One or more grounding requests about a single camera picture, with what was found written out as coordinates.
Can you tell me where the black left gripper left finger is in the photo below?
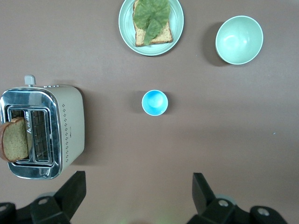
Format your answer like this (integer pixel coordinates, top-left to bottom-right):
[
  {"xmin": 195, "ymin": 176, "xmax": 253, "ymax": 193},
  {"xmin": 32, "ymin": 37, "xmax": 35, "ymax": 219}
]
[{"xmin": 29, "ymin": 171, "xmax": 87, "ymax": 224}]

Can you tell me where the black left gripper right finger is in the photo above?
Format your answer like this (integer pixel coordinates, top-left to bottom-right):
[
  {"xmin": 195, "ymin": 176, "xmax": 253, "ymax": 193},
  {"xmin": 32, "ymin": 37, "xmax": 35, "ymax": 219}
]
[{"xmin": 186, "ymin": 172, "xmax": 238, "ymax": 224}]

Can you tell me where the blue plastic cup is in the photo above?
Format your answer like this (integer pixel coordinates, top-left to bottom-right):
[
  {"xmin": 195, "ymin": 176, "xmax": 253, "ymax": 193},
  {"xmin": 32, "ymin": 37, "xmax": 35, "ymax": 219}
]
[{"xmin": 141, "ymin": 90, "xmax": 169, "ymax": 117}]

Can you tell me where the round-topped brown bread slice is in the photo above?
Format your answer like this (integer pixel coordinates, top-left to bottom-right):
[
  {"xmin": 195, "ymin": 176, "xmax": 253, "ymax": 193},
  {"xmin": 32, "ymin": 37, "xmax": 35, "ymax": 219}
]
[{"xmin": 0, "ymin": 116, "xmax": 30, "ymax": 163}]

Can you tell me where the beige and chrome toaster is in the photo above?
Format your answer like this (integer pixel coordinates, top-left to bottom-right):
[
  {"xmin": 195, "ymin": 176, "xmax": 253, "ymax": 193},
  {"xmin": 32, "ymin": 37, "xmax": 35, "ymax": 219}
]
[{"xmin": 0, "ymin": 74, "xmax": 85, "ymax": 180}]

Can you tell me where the pale green bowl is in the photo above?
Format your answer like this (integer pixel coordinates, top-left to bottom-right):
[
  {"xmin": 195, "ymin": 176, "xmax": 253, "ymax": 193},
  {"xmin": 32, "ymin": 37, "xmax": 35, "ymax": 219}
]
[{"xmin": 215, "ymin": 15, "xmax": 264, "ymax": 65}]

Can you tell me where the square brown bread slice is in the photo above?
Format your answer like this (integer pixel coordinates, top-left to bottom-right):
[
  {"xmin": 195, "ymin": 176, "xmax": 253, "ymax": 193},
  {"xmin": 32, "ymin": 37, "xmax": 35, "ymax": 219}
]
[{"xmin": 132, "ymin": 0, "xmax": 174, "ymax": 47}]

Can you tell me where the pale green plate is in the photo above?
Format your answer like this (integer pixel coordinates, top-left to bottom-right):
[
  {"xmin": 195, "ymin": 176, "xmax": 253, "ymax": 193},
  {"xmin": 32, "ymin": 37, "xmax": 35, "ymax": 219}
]
[{"xmin": 118, "ymin": 0, "xmax": 185, "ymax": 56}]

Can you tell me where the green lettuce leaf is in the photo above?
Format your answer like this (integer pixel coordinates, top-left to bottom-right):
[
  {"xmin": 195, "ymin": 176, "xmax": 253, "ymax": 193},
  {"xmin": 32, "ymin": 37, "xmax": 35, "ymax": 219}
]
[{"xmin": 133, "ymin": 0, "xmax": 171, "ymax": 46}]

